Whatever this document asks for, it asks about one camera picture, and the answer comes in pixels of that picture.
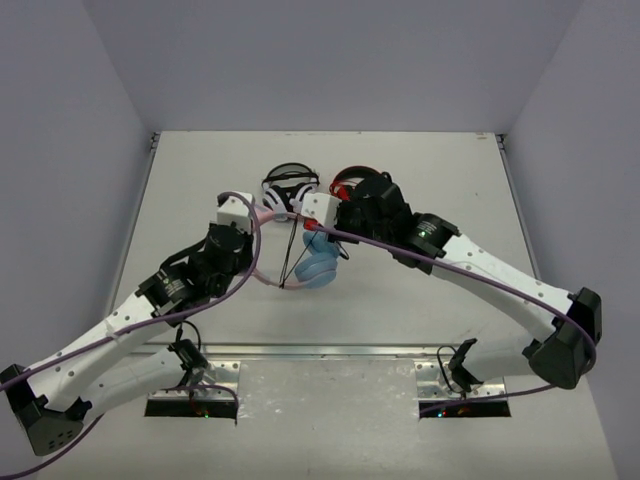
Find left metal base bracket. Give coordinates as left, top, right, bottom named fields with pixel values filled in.
left=195, top=358, right=241, bottom=402

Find white black headphones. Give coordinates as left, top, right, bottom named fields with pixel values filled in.
left=261, top=162, right=320, bottom=222

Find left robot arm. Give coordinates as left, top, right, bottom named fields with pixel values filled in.
left=1, top=223, right=261, bottom=457

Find metal table edge rail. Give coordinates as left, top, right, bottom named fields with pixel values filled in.
left=129, top=341, right=511, bottom=359

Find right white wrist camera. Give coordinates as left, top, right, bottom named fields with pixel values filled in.
left=300, top=193, right=341, bottom=228

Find red black headphones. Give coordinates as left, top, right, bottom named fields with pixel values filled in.
left=328, top=165, right=392, bottom=201

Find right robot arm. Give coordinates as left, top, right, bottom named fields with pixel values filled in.
left=330, top=173, right=602, bottom=392

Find right metal base bracket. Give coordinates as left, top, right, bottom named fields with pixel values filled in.
left=414, top=358, right=506, bottom=402

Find black headphone cable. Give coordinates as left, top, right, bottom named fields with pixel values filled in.
left=278, top=214, right=351, bottom=290

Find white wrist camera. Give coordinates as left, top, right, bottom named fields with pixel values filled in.
left=300, top=193, right=341, bottom=228
left=216, top=191, right=254, bottom=233

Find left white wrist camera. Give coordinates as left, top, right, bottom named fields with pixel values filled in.
left=216, top=191, right=254, bottom=233

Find metal base bracket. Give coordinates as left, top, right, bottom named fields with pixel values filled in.
left=195, top=358, right=241, bottom=402
left=414, top=358, right=506, bottom=402

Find pink blue cat-ear headphones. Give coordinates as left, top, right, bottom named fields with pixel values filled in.
left=252, top=231, right=340, bottom=291

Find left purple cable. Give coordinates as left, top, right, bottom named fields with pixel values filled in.
left=0, top=192, right=265, bottom=466

